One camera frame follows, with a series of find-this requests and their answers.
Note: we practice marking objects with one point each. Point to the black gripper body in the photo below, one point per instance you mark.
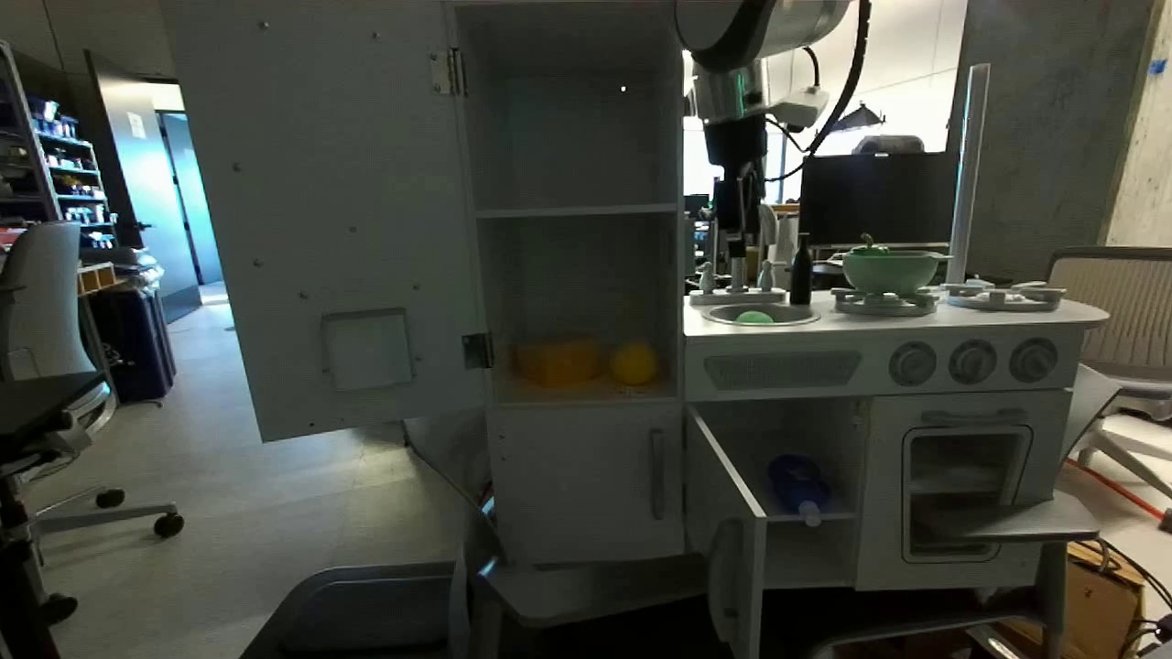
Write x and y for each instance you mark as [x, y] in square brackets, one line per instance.
[736, 147]

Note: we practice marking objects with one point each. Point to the blue detergent bottle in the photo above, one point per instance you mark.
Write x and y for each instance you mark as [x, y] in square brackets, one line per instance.
[800, 489]

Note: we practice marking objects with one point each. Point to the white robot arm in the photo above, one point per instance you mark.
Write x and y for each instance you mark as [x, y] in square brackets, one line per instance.
[727, 46]

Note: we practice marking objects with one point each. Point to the small black bottle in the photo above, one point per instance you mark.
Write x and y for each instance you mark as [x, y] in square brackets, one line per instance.
[800, 281]

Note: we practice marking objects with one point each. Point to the white lower cabinet door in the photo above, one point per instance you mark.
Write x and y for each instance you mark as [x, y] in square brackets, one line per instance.
[721, 524]

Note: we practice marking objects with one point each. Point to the tall white cabinet door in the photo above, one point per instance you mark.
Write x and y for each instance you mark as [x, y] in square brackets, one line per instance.
[335, 173]

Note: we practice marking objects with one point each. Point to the open oven door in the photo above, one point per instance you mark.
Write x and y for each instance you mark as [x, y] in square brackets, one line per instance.
[1036, 521]

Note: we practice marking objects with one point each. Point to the silver toy faucet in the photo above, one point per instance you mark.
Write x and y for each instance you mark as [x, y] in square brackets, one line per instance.
[735, 270]

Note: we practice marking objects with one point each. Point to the black computer monitor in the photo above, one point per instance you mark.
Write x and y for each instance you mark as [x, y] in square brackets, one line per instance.
[892, 198]

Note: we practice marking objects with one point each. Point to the mint green bowl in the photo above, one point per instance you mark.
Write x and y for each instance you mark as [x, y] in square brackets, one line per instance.
[901, 271]

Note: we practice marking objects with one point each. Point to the yellow toy lemon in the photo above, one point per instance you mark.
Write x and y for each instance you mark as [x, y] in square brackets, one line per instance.
[636, 363]

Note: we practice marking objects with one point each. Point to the orange toy food block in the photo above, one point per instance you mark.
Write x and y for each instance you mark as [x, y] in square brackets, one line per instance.
[556, 363]

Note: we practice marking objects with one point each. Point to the white toy kitchen unit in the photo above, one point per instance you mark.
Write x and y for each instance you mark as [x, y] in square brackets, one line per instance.
[588, 173]

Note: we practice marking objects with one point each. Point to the beige mesh chair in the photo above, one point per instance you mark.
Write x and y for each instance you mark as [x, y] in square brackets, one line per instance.
[1129, 356]

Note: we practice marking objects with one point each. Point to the cardboard box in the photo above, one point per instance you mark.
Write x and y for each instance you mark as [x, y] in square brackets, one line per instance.
[1102, 601]

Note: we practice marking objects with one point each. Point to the grey chair foreground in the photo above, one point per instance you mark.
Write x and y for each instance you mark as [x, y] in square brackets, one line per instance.
[368, 613]

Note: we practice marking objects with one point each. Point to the storage shelf with items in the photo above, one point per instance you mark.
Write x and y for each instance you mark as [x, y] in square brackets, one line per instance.
[44, 165]

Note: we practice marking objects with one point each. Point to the grey office chair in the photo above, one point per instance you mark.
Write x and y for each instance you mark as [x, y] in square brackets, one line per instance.
[53, 395]

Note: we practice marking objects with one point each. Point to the white vertical post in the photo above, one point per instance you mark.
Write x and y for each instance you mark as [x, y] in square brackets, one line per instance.
[967, 170]

